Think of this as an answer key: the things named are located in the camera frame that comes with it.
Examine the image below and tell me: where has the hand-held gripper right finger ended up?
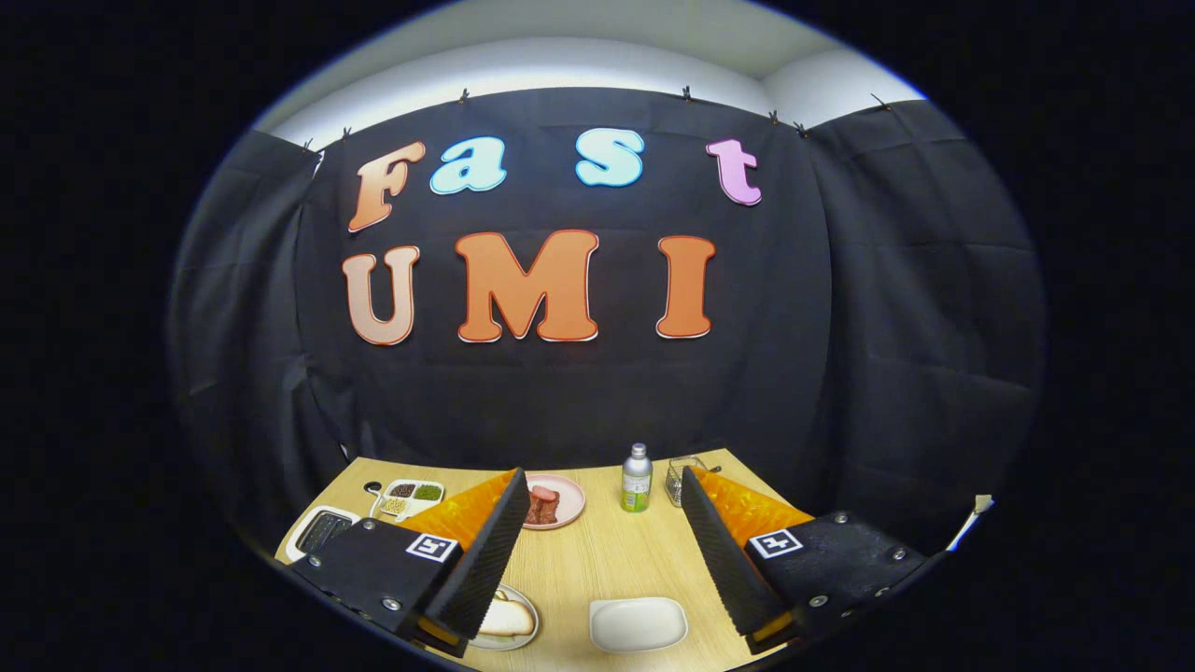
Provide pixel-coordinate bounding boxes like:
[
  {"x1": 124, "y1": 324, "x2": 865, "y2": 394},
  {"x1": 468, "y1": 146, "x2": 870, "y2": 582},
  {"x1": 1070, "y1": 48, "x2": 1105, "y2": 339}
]
[{"x1": 680, "y1": 465, "x2": 935, "y2": 654}]

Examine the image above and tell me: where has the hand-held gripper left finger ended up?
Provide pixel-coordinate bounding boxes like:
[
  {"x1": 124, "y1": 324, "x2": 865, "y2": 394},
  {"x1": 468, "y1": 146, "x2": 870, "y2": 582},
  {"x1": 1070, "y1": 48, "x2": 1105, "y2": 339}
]
[{"x1": 288, "y1": 467, "x2": 531, "y2": 659}]

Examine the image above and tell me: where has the toasted bread slice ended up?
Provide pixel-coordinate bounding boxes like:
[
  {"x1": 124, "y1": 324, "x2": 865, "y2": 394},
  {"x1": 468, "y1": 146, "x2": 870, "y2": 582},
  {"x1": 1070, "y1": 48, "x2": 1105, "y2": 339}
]
[{"x1": 476, "y1": 600, "x2": 535, "y2": 638}]

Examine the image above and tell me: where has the round white plate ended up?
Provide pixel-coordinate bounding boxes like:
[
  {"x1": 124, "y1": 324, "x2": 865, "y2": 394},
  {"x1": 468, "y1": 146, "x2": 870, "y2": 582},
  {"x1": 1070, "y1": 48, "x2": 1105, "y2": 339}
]
[{"x1": 467, "y1": 583, "x2": 541, "y2": 651}]

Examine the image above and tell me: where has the white divided bean tray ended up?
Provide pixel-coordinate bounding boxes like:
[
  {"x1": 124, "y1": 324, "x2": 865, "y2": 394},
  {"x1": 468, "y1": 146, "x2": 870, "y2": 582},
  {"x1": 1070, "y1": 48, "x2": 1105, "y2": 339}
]
[{"x1": 376, "y1": 479, "x2": 445, "y2": 520}]

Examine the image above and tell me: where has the pink plate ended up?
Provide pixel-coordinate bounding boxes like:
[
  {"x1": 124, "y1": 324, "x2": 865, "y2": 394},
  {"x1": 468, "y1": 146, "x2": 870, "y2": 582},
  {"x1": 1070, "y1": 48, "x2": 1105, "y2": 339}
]
[{"x1": 521, "y1": 473, "x2": 587, "y2": 531}]

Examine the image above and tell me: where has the small white rectangular plate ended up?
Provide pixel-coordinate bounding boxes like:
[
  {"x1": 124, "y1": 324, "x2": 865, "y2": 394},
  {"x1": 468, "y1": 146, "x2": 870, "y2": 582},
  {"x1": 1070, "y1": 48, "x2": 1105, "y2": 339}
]
[{"x1": 589, "y1": 596, "x2": 689, "y2": 653}]

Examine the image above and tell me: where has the green label bottle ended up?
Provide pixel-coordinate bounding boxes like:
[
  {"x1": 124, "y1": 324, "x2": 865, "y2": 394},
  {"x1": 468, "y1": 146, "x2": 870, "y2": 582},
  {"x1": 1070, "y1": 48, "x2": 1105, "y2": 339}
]
[{"x1": 621, "y1": 442, "x2": 654, "y2": 513}]

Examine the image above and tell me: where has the white toaster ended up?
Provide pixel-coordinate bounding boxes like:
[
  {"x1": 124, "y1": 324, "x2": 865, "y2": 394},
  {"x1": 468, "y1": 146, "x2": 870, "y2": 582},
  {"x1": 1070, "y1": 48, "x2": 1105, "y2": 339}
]
[{"x1": 285, "y1": 505, "x2": 362, "y2": 564}]

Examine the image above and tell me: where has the black backdrop cloth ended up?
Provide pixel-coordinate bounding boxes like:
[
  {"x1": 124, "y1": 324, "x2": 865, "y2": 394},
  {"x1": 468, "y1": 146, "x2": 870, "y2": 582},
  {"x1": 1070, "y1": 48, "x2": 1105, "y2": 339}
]
[{"x1": 168, "y1": 86, "x2": 1047, "y2": 561}]

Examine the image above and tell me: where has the wire mesh basket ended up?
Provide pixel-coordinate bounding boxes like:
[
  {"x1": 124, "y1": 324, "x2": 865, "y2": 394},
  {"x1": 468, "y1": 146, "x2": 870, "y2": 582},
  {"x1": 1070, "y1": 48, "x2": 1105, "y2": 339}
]
[{"x1": 665, "y1": 455, "x2": 722, "y2": 508}]

